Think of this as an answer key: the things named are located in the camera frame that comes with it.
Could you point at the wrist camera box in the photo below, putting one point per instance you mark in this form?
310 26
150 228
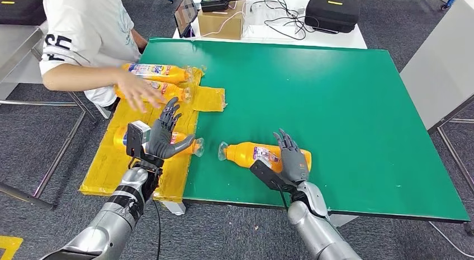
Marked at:
135 139
270 177

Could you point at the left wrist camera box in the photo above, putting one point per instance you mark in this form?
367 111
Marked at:
135 139

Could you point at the white table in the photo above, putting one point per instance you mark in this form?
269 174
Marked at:
344 41

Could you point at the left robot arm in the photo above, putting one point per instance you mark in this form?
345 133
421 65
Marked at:
111 221

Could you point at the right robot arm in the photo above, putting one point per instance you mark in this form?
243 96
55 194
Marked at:
318 232

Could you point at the person's right forearm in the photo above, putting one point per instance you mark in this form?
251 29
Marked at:
81 77

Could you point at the person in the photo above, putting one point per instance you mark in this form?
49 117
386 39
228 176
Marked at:
85 25

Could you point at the black tablet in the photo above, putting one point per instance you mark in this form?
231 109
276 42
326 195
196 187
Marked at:
185 14

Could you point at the person's right hand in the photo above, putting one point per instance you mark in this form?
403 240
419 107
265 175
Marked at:
139 91

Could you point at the orange detergent bottle clear cap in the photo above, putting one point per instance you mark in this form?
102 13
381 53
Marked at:
177 74
119 138
240 154
174 89

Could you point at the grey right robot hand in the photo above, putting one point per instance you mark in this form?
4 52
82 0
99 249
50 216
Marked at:
294 164

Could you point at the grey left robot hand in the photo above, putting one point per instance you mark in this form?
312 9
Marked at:
161 139

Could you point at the black handheld device with antenna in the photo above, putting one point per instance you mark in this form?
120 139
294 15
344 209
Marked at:
213 5

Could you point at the steel frame table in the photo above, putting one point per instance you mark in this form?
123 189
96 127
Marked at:
18 51

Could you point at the black carrying case yellow label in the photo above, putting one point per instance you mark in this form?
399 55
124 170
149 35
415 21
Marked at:
22 12
332 14

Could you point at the person's left forearm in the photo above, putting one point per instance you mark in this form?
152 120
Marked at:
139 39

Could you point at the grey side table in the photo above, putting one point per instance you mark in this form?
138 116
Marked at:
437 65

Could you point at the clear plastic box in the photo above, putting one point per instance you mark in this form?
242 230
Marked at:
255 14

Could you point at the brown cardboard box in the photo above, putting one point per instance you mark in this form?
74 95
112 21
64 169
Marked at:
218 27

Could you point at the yellow taped cardboard sheet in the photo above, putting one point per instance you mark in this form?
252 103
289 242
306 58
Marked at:
111 169

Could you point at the green table mat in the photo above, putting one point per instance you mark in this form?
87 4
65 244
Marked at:
351 121

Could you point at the white table leg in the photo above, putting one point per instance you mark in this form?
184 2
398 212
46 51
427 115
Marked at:
174 208
342 220

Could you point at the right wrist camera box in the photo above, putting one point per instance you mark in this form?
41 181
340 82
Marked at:
270 177

